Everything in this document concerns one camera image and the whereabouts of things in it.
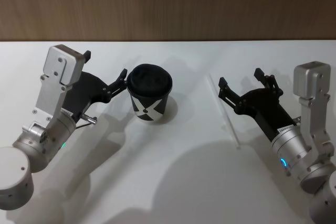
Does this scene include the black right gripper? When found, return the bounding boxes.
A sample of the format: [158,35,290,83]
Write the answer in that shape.
[218,67,299,138]

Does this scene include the black paper cup white pattern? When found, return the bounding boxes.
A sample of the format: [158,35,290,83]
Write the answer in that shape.
[127,62,174,125]

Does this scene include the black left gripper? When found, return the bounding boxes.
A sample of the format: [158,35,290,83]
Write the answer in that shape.
[64,50,129,122]

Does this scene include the thin dark cable silver plug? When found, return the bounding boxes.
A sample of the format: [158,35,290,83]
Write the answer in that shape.
[75,114,98,130]

